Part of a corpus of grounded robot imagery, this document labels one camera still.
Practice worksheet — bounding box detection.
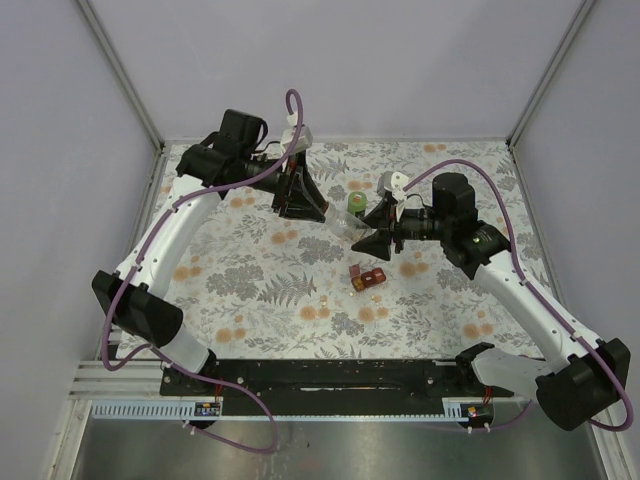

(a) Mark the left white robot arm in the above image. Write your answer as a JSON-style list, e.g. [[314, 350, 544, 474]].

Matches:
[[92, 108, 328, 395]]

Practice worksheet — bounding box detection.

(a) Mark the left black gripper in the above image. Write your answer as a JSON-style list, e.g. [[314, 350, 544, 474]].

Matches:
[[240, 150, 328, 221]]

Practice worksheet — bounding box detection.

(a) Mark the red pill organizer box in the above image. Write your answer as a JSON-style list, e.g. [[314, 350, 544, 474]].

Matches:
[[349, 265, 386, 292]]

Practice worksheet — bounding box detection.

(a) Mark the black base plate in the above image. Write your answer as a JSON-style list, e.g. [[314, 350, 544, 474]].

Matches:
[[159, 359, 511, 420]]

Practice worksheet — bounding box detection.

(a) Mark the floral table mat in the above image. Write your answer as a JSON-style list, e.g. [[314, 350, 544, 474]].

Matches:
[[166, 141, 548, 358]]

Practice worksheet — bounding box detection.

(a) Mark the aluminium frame rail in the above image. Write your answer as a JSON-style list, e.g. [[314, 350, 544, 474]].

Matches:
[[69, 360, 612, 401]]

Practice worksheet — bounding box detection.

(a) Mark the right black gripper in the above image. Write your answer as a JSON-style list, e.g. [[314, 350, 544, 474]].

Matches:
[[351, 197, 451, 263]]

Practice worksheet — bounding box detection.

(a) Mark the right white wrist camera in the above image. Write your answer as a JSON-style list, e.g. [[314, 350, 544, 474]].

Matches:
[[376, 171, 409, 202]]

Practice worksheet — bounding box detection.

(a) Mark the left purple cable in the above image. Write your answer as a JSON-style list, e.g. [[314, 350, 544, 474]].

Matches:
[[101, 88, 306, 455]]

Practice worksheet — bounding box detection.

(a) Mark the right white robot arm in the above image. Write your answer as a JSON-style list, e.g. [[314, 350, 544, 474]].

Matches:
[[352, 172, 634, 431]]

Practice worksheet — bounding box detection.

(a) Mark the white slotted cable duct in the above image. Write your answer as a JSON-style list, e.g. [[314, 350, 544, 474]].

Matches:
[[91, 401, 222, 421]]

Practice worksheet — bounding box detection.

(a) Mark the green pill bottle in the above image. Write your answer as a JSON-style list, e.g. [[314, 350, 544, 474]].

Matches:
[[347, 191, 367, 218]]

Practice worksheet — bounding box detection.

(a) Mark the clear small pill bottle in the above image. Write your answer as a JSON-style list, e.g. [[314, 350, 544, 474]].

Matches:
[[325, 206, 373, 243]]

